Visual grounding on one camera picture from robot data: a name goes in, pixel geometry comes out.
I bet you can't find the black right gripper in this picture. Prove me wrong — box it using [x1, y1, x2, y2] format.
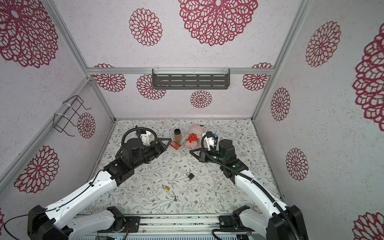
[190, 148, 227, 168]

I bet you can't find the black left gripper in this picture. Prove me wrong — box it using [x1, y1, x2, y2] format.
[132, 137, 172, 170]

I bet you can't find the black padlock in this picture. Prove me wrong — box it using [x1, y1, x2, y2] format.
[187, 173, 195, 180]

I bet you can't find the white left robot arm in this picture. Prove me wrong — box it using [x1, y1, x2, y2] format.
[27, 138, 172, 240]

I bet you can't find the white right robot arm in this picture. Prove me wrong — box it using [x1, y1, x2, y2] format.
[190, 139, 309, 240]

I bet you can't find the red playing card box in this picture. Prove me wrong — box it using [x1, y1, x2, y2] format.
[169, 140, 183, 152]

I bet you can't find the amber spice jar black lid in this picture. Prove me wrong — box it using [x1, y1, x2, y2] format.
[174, 129, 183, 143]

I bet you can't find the pink plush toy red dress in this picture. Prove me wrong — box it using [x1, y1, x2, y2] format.
[185, 125, 204, 149]

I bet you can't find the small brass padlock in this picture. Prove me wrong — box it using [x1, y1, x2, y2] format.
[162, 185, 170, 193]

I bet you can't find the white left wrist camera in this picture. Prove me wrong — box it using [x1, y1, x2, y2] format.
[136, 129, 152, 147]

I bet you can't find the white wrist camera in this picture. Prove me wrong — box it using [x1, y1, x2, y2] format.
[205, 131, 218, 151]
[136, 129, 152, 147]

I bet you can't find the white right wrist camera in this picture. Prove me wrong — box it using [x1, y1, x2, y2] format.
[205, 131, 218, 151]

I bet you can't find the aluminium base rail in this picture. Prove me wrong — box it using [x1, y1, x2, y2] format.
[101, 209, 268, 236]

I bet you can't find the dark grey wall shelf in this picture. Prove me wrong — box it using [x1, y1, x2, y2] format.
[152, 69, 230, 90]

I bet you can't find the black wire wall rack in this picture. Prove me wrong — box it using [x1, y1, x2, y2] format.
[52, 95, 91, 137]

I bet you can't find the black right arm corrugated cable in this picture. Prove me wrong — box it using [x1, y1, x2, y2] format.
[200, 133, 301, 240]

